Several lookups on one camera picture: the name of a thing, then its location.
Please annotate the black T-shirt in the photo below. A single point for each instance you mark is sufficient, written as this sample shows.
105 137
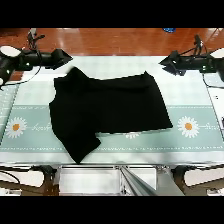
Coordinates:
110 106

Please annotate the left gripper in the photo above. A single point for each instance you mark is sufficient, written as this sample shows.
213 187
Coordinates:
55 59

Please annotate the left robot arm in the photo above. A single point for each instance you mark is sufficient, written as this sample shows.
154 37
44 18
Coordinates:
23 61

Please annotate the silver frame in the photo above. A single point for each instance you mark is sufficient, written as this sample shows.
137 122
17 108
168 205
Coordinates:
133 181

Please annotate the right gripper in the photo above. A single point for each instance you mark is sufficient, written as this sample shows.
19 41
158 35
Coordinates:
181 63

